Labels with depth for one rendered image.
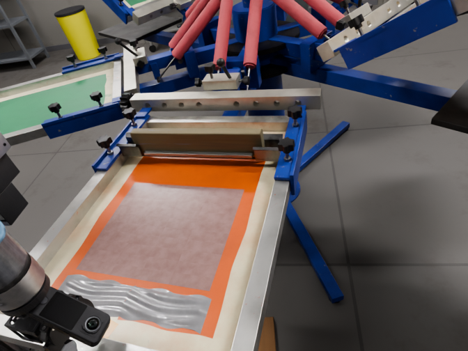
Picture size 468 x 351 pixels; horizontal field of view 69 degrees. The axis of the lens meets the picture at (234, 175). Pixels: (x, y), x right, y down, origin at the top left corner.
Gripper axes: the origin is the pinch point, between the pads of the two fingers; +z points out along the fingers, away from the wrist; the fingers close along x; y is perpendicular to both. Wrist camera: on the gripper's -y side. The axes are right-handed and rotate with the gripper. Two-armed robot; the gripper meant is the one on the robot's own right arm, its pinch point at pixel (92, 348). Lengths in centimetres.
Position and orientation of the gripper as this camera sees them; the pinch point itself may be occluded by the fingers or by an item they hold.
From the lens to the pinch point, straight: 74.2
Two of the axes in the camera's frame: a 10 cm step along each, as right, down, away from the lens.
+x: -2.6, 6.7, -7.0
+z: 1.7, 7.4, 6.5
